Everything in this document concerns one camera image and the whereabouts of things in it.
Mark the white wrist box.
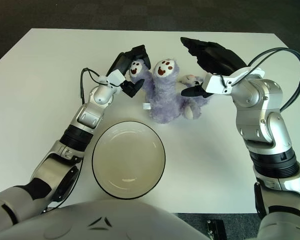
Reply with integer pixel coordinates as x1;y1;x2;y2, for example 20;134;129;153
106;69;126;87
204;73;235;95

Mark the white plate black rim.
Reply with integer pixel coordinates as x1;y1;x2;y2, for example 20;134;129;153
91;121;167;200

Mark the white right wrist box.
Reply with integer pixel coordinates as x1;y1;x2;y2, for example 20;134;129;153
204;73;235;95

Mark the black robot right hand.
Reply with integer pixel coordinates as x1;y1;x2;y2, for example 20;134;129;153
180;36;248;99

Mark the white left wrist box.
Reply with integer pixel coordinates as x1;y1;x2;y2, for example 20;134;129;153
106;69;126;87

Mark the purple plush bunny doll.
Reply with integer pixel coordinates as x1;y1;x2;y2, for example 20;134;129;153
128;57;213;125

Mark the black metal floor bracket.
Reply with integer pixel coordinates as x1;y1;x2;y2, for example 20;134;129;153
206;219;227;240

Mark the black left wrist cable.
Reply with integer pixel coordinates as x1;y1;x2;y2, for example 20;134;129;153
79;67;108;103

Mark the grey robot torso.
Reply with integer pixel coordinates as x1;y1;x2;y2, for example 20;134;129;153
0;198;211;240

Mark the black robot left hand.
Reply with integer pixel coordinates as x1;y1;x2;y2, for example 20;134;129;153
106;44;152;98

